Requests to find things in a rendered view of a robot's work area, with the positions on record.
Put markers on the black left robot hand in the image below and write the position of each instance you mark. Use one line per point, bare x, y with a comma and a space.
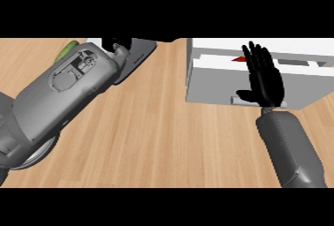
111, 42

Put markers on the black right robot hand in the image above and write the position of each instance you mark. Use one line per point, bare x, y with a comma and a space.
265, 82

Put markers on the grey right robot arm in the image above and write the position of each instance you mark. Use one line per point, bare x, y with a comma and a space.
291, 150

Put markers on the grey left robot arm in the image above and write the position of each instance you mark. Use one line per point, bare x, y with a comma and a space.
56, 97

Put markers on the red can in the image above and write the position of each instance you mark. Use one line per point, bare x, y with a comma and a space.
238, 59

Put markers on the green vegetable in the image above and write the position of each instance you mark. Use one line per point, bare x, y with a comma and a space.
67, 50

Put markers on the white round plate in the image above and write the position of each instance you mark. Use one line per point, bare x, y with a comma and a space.
46, 151

